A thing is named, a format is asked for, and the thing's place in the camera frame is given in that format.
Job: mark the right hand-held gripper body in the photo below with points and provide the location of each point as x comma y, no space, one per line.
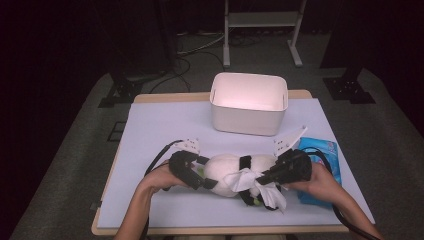
293,166

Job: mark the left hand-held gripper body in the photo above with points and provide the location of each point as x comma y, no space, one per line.
181,166

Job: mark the white wet wipe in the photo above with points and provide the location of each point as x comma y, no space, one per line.
273,200

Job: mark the panda plush toy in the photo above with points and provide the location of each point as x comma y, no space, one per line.
223,166

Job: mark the blue wet wipe pack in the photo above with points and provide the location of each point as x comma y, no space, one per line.
328,148

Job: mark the white plastic storage box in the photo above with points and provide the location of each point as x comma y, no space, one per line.
246,120

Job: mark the person's left hand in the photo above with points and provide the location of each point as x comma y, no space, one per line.
160,181

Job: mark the person's right hand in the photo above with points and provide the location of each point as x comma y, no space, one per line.
316,186

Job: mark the pale lilac table mat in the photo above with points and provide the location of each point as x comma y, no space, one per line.
166,126

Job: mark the wooden table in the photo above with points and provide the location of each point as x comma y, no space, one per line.
166,97

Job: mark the dark floor grate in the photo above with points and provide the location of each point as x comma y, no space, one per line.
116,131

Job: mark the black floor stand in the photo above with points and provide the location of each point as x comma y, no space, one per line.
348,90
123,90

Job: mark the white metal stand frame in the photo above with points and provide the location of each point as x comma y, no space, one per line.
260,19

